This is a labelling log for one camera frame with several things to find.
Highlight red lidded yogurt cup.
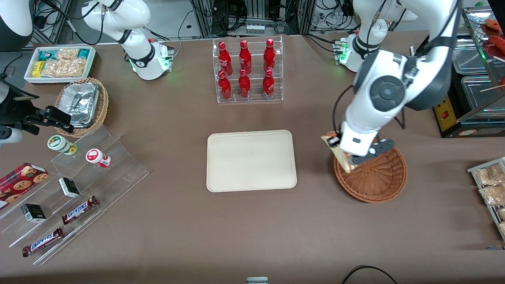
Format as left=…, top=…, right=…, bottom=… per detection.
left=86, top=149, right=112, bottom=168

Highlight clear acrylic step display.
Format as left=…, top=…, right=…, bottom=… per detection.
left=0, top=124, right=150, bottom=265

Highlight green lidded yogurt cup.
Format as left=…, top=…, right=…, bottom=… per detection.
left=47, top=135, right=77, bottom=155

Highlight stacked aluminium foil trays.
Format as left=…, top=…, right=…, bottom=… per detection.
left=61, top=83, right=100, bottom=129

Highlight beige rectangular tray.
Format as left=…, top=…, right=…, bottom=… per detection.
left=206, top=130, right=297, bottom=193

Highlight small black carton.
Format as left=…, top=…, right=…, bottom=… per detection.
left=58, top=177, right=80, bottom=198
left=21, top=204, right=47, bottom=223

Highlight red sausage on skewer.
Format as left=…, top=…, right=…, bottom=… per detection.
left=487, top=35, right=505, bottom=60
left=485, top=19, right=505, bottom=34

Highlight clear acrylic bottle rack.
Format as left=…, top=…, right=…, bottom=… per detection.
left=212, top=35, right=284, bottom=104

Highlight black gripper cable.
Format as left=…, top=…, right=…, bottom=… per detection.
left=333, top=84, right=355, bottom=136

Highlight white rectangular snack bin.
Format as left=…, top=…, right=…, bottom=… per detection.
left=24, top=46, right=96, bottom=84

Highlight black cable loop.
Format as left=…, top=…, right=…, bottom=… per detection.
left=341, top=265, right=399, bottom=284

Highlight sandwich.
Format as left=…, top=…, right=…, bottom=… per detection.
left=321, top=132, right=357, bottom=173

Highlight small tan wicker basket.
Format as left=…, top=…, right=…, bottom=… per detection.
left=55, top=78, right=109, bottom=138

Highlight red soda bottle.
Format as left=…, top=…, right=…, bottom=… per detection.
left=238, top=69, right=251, bottom=98
left=239, top=40, right=252, bottom=75
left=218, top=41, right=233, bottom=76
left=218, top=70, right=232, bottom=100
left=263, top=38, right=276, bottom=73
left=262, top=69, right=275, bottom=98

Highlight red cookie box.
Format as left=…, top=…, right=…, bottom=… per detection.
left=0, top=163, right=49, bottom=209

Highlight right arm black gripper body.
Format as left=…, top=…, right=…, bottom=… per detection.
left=0, top=78, right=40, bottom=127

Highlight round brown wicker basket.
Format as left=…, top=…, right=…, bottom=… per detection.
left=333, top=139, right=408, bottom=204

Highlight Snickers chocolate bar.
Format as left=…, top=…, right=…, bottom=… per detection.
left=61, top=196, right=99, bottom=225
left=22, top=228, right=64, bottom=257

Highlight aluminium frame rack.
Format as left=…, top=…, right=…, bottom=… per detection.
left=189, top=0, right=316, bottom=38

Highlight black food warmer yellow panel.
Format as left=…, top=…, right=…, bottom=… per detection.
left=410, top=6, right=505, bottom=138

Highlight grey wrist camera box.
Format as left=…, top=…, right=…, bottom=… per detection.
left=0, top=126, right=23, bottom=147

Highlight grey wire snack rack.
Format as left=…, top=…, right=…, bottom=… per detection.
left=468, top=157, right=505, bottom=241

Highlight clear cracker snack bag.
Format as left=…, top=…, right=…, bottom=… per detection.
left=41, top=59, right=71, bottom=77
left=55, top=48, right=79, bottom=60
left=69, top=58, right=87, bottom=77

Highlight steel warmer pan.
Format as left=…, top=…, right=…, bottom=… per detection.
left=452, top=37, right=490, bottom=75
left=461, top=75, right=505, bottom=121

